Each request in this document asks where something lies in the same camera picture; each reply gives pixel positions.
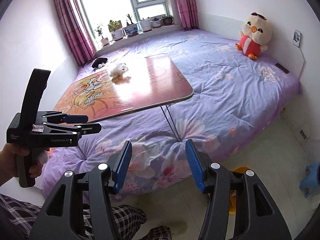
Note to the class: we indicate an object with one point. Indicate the small plant white pot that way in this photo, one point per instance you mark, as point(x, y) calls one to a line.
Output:
point(104, 40)

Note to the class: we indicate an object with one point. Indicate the clear plastic bag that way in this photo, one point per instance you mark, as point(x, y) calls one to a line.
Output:
point(118, 71)

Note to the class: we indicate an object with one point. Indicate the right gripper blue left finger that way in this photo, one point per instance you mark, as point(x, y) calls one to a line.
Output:
point(120, 168)

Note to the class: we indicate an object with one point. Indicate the purple floral bed quilt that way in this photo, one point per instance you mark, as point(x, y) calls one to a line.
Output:
point(234, 99)

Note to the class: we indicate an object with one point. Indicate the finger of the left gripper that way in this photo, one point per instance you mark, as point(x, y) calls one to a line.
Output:
point(80, 129)
point(60, 118)

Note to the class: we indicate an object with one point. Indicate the person left hand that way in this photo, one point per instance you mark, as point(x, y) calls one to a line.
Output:
point(8, 158)

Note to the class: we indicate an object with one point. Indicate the small patterned flower pot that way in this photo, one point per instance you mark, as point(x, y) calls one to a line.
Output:
point(156, 23)

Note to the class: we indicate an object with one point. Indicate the chick plush toy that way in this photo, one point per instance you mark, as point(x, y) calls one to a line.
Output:
point(255, 35)

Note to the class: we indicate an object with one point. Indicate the black white plush toy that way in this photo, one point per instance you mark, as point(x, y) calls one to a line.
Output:
point(99, 61)

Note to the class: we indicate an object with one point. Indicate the blue plastic stool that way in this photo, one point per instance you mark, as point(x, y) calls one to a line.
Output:
point(310, 183)

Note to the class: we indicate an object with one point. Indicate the pink curtain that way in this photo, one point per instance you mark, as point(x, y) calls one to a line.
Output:
point(187, 10)
point(74, 31)

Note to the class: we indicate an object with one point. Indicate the black remote control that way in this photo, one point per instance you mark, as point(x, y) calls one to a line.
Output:
point(283, 69)

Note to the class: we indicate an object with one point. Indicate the white headboard panel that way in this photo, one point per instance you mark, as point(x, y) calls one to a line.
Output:
point(280, 46)

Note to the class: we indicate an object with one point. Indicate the blue white porcelain planter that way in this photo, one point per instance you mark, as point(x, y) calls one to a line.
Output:
point(131, 28)

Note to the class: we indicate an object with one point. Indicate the floor power strip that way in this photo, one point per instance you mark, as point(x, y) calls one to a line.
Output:
point(303, 134)

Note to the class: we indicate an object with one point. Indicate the right pink curtain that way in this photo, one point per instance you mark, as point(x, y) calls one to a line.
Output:
point(187, 10)

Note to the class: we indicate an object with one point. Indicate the left pink curtain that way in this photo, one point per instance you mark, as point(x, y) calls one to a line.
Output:
point(74, 31)

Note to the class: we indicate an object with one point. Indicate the dark flower pot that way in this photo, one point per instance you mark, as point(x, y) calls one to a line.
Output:
point(167, 20)

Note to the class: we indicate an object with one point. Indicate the white flower pot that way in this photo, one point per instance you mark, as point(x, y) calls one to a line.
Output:
point(145, 25)

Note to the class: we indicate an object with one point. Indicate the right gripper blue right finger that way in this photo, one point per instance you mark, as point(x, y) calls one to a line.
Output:
point(199, 164)

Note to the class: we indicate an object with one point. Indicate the yellow trash bin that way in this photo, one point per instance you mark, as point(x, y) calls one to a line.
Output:
point(232, 196)

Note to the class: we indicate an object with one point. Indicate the orange cartoon folding table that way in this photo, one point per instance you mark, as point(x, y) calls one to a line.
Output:
point(143, 83)

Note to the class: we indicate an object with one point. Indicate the wall power socket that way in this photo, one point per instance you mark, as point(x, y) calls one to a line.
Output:
point(297, 38)

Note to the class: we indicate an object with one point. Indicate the green framed window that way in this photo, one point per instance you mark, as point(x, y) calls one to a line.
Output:
point(97, 12)

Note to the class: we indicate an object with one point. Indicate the leafy plant white pot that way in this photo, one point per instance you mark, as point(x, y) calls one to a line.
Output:
point(116, 30)

